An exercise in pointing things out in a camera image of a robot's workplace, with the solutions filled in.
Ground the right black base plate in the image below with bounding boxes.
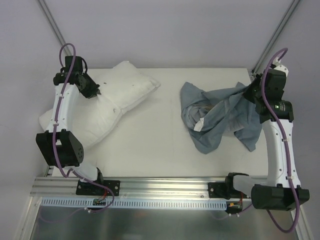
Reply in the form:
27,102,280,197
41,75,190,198
207,182,248,200

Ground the aluminium mounting rail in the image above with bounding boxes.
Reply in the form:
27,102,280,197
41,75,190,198
30,176,225,200

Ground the right aluminium frame post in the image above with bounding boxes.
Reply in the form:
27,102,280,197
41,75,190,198
250,0,302,75

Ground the aluminium frame post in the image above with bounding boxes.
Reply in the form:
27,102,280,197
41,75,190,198
250,0,302,75
36,0,77,71

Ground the blue beige striped pillowcase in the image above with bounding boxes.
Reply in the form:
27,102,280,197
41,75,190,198
180,82,262,154

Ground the white pillow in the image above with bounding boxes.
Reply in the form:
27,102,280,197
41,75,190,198
39,61,161,149

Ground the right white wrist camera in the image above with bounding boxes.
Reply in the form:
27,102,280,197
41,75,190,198
271,57,289,77

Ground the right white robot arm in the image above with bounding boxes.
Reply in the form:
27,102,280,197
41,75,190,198
224,67,310,211

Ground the slotted white cable duct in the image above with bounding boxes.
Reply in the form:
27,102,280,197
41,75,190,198
40,197,227,211

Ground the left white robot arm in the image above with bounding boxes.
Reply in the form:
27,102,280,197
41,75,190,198
35,56,105,195

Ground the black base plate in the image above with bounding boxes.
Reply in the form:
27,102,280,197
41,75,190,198
75,180,121,197
207,182,248,200

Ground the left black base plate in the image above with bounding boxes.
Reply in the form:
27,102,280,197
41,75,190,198
75,180,121,197

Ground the left aluminium frame post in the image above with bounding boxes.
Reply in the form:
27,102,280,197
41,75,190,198
36,0,77,71

